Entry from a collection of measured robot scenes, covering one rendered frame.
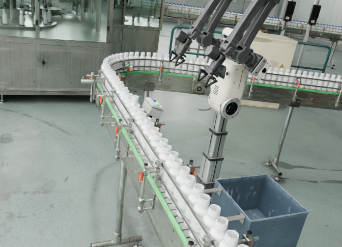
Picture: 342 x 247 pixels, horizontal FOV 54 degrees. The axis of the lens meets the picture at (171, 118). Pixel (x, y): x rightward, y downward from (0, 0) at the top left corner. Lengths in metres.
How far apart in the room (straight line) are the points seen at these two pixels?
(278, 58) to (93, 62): 2.97
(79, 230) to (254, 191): 1.43
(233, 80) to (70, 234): 1.61
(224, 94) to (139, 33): 4.78
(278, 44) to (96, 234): 4.26
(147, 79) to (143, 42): 3.78
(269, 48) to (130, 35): 2.71
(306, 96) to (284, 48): 2.35
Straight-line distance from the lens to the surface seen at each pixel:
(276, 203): 1.82
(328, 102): 3.76
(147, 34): 6.95
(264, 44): 5.76
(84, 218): 2.84
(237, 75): 2.25
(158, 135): 1.54
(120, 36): 6.81
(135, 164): 1.71
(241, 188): 1.79
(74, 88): 4.91
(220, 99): 2.30
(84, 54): 4.79
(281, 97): 3.53
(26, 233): 2.76
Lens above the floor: 1.81
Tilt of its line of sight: 22 degrees down
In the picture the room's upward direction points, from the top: 8 degrees clockwise
